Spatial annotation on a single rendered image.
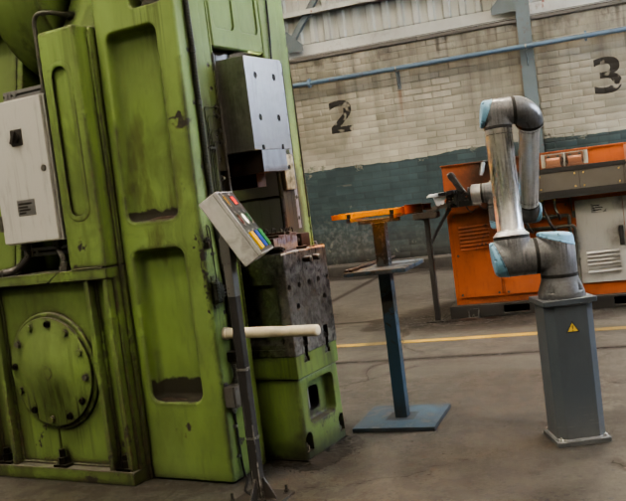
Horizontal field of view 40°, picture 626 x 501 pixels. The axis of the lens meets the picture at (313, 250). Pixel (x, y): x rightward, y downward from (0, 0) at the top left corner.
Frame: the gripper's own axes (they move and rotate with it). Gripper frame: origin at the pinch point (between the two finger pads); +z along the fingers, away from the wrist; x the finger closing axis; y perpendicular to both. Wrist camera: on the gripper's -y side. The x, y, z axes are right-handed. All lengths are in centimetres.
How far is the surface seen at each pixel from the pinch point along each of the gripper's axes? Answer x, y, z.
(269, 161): -52, -25, 58
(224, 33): -50, -83, 71
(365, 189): 703, -3, 207
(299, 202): -5, -5, 62
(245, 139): -61, -35, 64
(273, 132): -46, -37, 56
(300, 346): -58, 56, 53
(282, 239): -50, 10, 57
